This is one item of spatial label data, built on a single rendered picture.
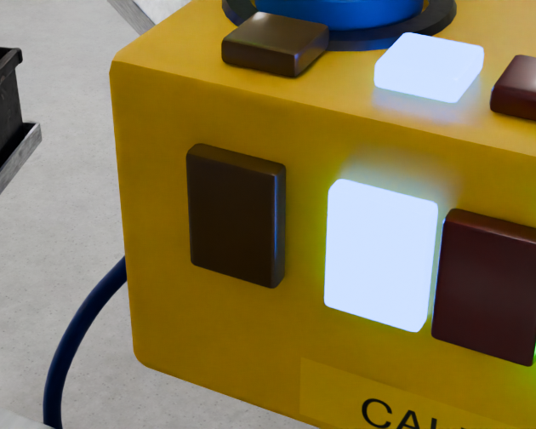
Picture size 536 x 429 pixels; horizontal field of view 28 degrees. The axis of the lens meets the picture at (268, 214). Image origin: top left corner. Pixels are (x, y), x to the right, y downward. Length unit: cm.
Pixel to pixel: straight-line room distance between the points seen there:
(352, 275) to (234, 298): 4
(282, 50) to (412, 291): 6
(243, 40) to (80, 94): 239
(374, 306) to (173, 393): 150
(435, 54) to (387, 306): 5
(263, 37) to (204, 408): 149
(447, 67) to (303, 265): 5
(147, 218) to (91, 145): 214
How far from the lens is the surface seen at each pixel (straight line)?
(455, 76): 21
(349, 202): 21
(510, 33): 25
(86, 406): 172
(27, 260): 205
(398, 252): 21
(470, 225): 21
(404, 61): 22
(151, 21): 59
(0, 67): 69
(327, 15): 24
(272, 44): 22
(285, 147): 22
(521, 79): 21
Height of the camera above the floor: 117
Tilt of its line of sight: 33 degrees down
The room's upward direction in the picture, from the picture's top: straight up
